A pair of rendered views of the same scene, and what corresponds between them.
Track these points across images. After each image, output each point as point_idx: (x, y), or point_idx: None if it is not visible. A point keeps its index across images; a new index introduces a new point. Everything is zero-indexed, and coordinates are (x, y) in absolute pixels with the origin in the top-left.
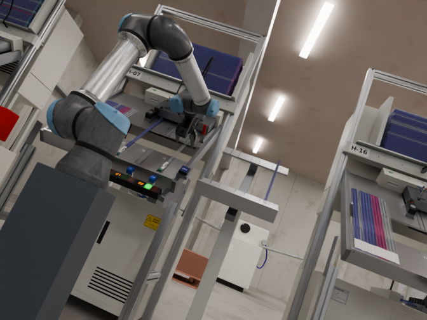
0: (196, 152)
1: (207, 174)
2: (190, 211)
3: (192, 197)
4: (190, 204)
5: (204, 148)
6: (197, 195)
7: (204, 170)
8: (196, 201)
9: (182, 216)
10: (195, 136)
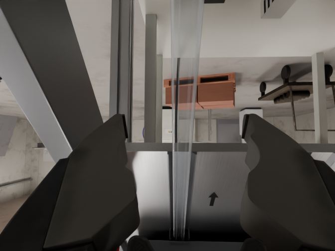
0: (23, 55)
1: (114, 105)
2: (122, 0)
3: (151, 64)
4: (127, 13)
5: (49, 152)
6: (121, 43)
7: (128, 114)
8: (117, 25)
9: (154, 18)
10: (4, 239)
